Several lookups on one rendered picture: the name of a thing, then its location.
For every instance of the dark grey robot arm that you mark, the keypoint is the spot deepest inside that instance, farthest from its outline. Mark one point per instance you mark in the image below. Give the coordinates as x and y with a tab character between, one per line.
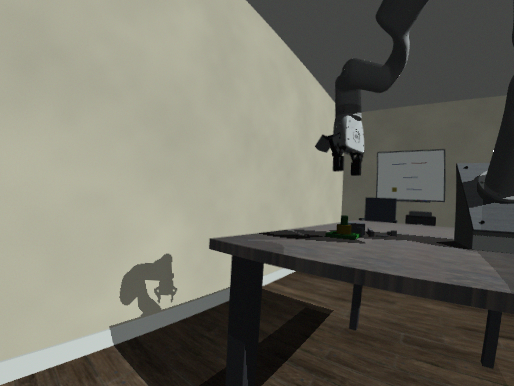
397	17

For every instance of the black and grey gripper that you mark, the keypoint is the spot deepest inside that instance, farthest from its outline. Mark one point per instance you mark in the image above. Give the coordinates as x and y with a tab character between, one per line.
347	127

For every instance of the green flat plate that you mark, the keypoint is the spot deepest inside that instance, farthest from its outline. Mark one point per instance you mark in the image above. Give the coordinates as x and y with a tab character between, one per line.
344	221

